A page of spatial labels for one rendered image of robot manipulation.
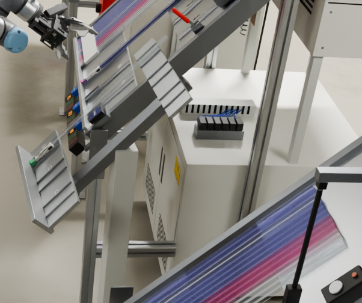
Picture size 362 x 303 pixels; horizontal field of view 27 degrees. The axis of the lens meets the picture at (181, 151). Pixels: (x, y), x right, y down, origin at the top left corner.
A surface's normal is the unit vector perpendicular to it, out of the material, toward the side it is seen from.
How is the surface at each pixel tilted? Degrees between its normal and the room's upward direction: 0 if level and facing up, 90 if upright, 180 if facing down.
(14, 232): 0
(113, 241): 90
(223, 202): 90
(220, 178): 90
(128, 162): 90
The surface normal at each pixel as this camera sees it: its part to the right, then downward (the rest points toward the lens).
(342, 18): 0.16, 0.53
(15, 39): 0.65, 0.47
